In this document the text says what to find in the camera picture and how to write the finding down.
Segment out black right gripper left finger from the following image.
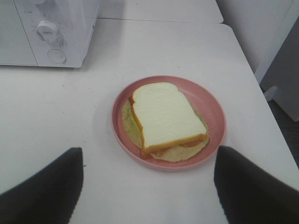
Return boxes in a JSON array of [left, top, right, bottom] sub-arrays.
[[0, 147, 84, 224]]

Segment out pink round plate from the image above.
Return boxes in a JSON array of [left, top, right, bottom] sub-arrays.
[[111, 76, 227, 172]]

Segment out white bread sandwich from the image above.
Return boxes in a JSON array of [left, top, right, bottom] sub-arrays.
[[121, 82, 209, 162]]

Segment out white microwave oven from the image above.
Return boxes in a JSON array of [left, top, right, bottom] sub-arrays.
[[0, 0, 100, 68]]

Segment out white lower timer knob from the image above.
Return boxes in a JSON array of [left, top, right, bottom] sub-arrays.
[[36, 20, 60, 42]]

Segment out round door release button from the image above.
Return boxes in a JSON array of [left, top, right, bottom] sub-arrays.
[[47, 49, 66, 63]]

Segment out grey cabinet at right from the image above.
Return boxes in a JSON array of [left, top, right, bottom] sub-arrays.
[[255, 0, 299, 122]]

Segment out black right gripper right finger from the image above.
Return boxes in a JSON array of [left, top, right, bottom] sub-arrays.
[[214, 146, 299, 224]]

